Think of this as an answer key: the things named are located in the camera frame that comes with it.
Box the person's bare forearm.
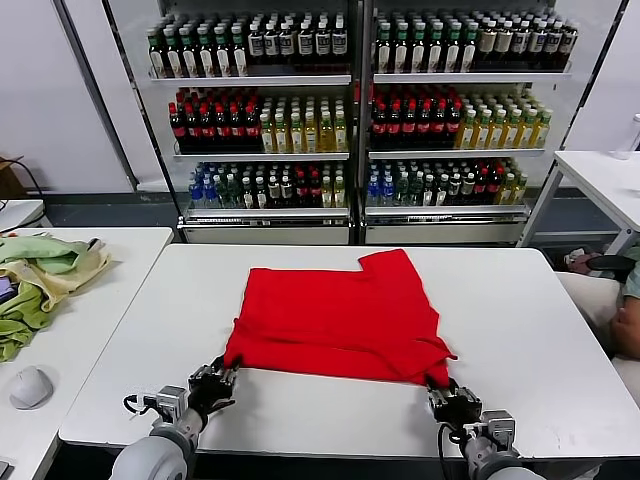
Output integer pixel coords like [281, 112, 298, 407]
[610, 298, 640, 360]

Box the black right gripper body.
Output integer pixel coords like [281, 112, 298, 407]
[427, 383, 484, 427]

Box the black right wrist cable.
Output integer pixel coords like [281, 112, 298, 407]
[437, 422, 471, 480]

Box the black chair armrest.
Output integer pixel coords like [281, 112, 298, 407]
[585, 254, 634, 284]

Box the white computer mouse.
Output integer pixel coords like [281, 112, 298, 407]
[4, 364, 55, 411]

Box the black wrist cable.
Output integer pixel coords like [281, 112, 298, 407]
[437, 422, 471, 480]
[123, 393, 151, 417]

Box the red t-shirt with bear print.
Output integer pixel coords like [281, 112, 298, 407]
[223, 248, 459, 387]

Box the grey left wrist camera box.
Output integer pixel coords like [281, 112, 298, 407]
[144, 384, 190, 422]

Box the beige label dark bottle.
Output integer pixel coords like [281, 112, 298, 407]
[528, 22, 546, 71]
[477, 21, 496, 71]
[494, 21, 513, 71]
[511, 21, 529, 71]
[544, 23, 561, 71]
[559, 24, 579, 71]

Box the white cap dark tea bottle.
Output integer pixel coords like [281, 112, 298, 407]
[314, 19, 332, 65]
[247, 22, 265, 66]
[331, 18, 349, 65]
[263, 21, 281, 66]
[279, 20, 296, 66]
[297, 19, 315, 65]

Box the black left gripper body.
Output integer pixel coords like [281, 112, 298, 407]
[188, 368, 237, 417]

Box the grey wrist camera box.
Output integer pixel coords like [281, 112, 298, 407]
[144, 384, 190, 422]
[480, 409, 517, 446]

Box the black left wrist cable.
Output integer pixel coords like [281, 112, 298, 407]
[123, 393, 151, 417]

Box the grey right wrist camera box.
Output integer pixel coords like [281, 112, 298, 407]
[480, 409, 517, 446]

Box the green cap white label bottle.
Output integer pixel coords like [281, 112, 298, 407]
[392, 23, 410, 75]
[426, 23, 445, 75]
[198, 26, 216, 79]
[214, 26, 233, 79]
[231, 25, 250, 78]
[148, 30, 167, 80]
[460, 23, 478, 75]
[165, 28, 183, 79]
[444, 23, 462, 75]
[409, 23, 428, 75]
[375, 23, 393, 75]
[181, 27, 200, 79]

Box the olive green garment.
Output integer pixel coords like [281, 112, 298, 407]
[0, 282, 53, 364]

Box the light green garment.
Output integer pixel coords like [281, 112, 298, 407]
[0, 234, 90, 275]

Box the brown cardboard box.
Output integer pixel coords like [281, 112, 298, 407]
[0, 155, 27, 200]

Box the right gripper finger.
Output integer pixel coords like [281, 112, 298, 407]
[445, 376, 474, 400]
[424, 373, 447, 402]

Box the white beverage shelf unit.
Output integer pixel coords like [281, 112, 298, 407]
[357, 0, 584, 247]
[102, 0, 362, 246]

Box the white side table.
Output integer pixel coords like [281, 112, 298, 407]
[517, 149, 640, 251]

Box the green and yellow cloth pile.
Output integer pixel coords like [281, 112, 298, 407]
[0, 238, 112, 314]

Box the thin black wall cable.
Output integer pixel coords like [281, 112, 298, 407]
[0, 157, 47, 211]

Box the person's beige trouser leg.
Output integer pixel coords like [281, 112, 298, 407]
[557, 272, 626, 359]

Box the pink clothes pile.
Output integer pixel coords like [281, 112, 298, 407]
[563, 248, 604, 274]

